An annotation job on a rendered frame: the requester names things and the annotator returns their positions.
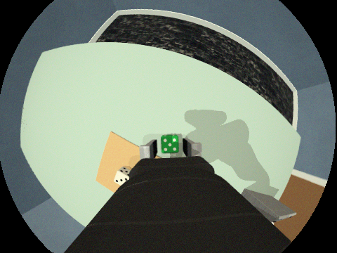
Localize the white die with black pips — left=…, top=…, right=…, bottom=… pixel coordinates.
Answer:
left=114, top=167, right=131, bottom=186

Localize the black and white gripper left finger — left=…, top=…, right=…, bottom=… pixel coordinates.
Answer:
left=139, top=139, right=157, bottom=159

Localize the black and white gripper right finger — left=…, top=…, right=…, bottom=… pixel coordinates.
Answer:
left=183, top=138, right=201, bottom=157

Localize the green die with white pips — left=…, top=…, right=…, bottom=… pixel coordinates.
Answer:
left=161, top=135, right=179, bottom=153

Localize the tan flat mat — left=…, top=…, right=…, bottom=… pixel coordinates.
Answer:
left=96, top=131, right=140, bottom=193

